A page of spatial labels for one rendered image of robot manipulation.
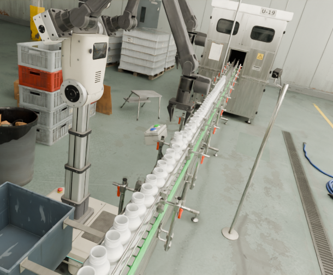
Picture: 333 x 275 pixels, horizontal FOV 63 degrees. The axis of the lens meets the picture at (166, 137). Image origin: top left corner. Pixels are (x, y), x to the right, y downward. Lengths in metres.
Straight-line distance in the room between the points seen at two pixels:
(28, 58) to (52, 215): 2.35
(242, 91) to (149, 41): 3.04
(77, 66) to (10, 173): 1.48
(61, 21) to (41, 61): 1.92
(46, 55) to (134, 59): 4.66
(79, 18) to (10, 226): 0.92
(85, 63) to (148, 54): 6.05
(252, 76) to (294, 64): 5.70
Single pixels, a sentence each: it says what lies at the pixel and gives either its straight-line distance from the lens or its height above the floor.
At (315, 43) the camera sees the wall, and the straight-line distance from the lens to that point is 11.17.
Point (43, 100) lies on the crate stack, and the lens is 3.34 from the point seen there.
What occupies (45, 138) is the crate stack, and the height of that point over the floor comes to 0.09.
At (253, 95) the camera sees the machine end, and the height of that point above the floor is 0.57.
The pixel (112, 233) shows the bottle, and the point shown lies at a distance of 0.72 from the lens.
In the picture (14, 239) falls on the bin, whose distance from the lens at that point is 1.32.
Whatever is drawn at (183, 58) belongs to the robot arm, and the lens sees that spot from 1.11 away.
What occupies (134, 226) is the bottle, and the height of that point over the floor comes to 1.12.
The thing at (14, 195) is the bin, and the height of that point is 0.90.
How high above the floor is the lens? 1.66
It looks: 24 degrees down
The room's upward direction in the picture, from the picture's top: 12 degrees clockwise
